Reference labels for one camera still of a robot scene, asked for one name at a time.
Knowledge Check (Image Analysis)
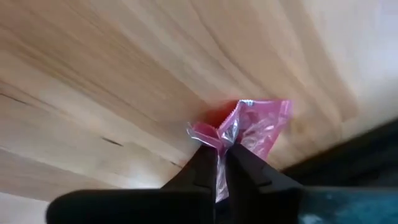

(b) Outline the pink translucent candy packet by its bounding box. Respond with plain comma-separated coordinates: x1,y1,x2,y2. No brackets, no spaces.
185,98,294,203

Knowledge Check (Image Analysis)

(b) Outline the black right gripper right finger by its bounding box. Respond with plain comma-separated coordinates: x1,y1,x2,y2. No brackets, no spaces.
225,142,304,192

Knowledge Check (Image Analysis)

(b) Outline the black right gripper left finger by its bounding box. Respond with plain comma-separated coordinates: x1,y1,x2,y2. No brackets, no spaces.
161,144,218,191

